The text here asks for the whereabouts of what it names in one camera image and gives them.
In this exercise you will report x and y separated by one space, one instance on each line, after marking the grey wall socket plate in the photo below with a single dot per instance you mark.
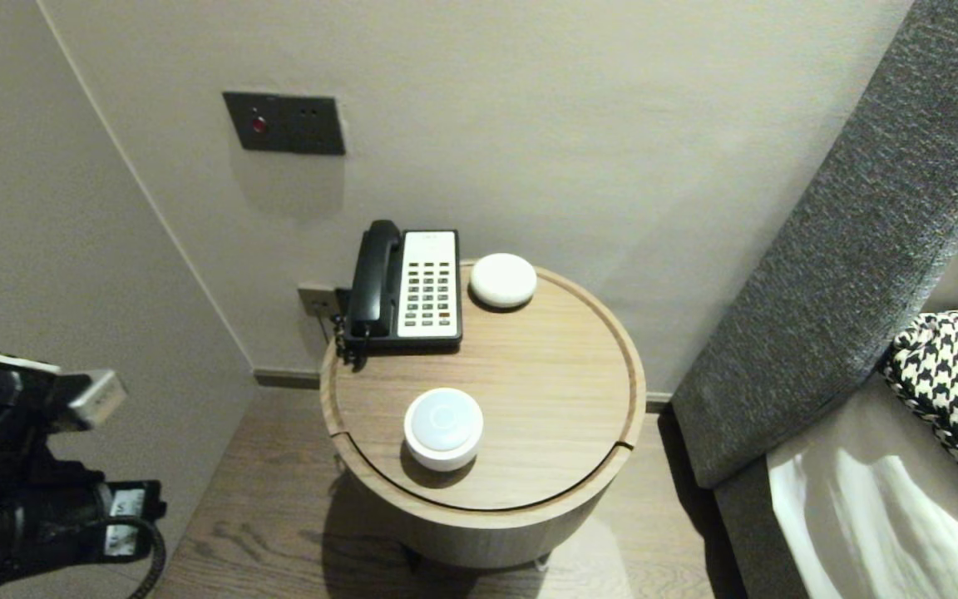
314 302

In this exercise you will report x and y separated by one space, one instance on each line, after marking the black white keypad telephone base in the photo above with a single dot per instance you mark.
431 291

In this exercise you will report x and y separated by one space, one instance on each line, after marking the black white houndstooth pillow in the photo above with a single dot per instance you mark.
957 383

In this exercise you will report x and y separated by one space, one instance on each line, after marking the grey fabric headboard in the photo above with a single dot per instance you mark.
845 249

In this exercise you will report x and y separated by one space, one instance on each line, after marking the white round lidded jar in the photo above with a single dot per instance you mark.
443 426

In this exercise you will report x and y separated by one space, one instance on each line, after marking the white pebble shaped puck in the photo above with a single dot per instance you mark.
503 281

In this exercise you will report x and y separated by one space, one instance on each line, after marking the dark wall switch panel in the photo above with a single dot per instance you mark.
288 123

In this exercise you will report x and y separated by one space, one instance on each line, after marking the round wooden bedside table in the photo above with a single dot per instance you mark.
529 374

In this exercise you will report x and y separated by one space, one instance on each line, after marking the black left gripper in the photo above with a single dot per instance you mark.
125 524

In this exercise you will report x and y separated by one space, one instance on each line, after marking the grey fabric bed base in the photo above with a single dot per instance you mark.
749 541

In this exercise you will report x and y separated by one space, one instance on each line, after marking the white bed sheet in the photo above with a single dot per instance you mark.
861 516

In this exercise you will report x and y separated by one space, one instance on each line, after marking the black telephone handset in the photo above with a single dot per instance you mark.
375 279

